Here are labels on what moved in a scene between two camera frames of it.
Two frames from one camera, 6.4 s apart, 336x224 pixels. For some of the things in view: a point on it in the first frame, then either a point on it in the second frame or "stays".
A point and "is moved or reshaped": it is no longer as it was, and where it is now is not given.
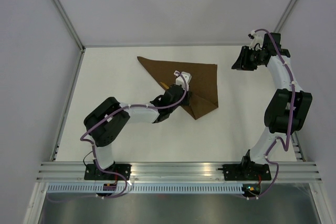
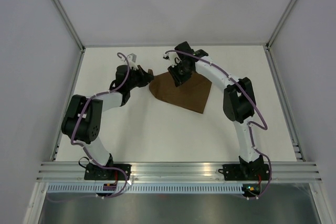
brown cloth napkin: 203,98 is moved or reshaped
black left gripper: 188,96 → 146,78
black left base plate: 92,172 stays
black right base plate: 238,172 stays
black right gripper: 242,62 → 178,80
